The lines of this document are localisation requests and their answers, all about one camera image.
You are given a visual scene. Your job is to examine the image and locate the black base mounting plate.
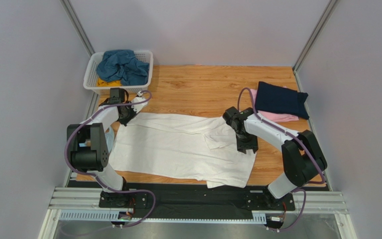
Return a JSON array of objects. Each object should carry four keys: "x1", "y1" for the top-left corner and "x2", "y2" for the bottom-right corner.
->
[{"x1": 98, "y1": 183, "x2": 296, "y2": 220}]

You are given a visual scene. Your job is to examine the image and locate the white plastic laundry basket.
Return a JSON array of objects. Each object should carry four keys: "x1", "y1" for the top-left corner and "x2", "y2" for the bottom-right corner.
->
[{"x1": 83, "y1": 50, "x2": 154, "y2": 95}]

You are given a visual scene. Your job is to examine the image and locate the white t-shirt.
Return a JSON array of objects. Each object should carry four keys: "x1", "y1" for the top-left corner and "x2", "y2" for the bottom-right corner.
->
[{"x1": 109, "y1": 113, "x2": 256, "y2": 188}]

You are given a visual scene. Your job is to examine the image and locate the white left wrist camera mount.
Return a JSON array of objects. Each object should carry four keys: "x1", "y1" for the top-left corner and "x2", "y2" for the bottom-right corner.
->
[{"x1": 133, "y1": 91, "x2": 149, "y2": 111}]

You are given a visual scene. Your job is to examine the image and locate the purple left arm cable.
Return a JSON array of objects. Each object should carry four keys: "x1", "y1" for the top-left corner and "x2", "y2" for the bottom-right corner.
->
[{"x1": 64, "y1": 90, "x2": 157, "y2": 230}]

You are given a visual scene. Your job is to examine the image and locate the corner aluminium post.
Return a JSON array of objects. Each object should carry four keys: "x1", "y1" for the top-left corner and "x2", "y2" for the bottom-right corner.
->
[
  {"x1": 60, "y1": 0, "x2": 95, "y2": 57},
  {"x1": 292, "y1": 0, "x2": 340, "y2": 74}
]

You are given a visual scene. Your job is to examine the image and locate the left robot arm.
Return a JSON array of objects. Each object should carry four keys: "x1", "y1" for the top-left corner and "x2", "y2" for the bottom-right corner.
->
[{"x1": 64, "y1": 88, "x2": 149, "y2": 208}]

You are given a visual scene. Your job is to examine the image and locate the crumpled blue t-shirt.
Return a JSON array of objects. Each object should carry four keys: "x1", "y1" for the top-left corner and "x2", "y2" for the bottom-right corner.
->
[{"x1": 96, "y1": 50, "x2": 149, "y2": 86}]

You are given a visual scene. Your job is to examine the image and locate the yellow t-shirt in basket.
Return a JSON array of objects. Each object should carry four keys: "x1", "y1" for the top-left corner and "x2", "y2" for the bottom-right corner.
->
[{"x1": 96, "y1": 77, "x2": 122, "y2": 87}]

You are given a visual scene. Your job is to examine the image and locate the folded navy t-shirt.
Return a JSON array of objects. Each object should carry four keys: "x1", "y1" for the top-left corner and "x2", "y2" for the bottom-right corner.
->
[{"x1": 254, "y1": 82, "x2": 309, "y2": 120}]

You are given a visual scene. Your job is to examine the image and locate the left corner aluminium post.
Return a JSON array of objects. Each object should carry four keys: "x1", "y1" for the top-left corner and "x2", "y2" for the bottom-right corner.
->
[{"x1": 60, "y1": 0, "x2": 95, "y2": 57}]

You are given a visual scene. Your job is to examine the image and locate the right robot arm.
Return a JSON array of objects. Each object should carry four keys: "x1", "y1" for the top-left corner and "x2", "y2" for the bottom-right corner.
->
[{"x1": 222, "y1": 107, "x2": 328, "y2": 209}]

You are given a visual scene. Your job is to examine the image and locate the right corner aluminium post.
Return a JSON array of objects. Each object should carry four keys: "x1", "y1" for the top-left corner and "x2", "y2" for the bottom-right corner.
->
[{"x1": 292, "y1": 0, "x2": 340, "y2": 74}]

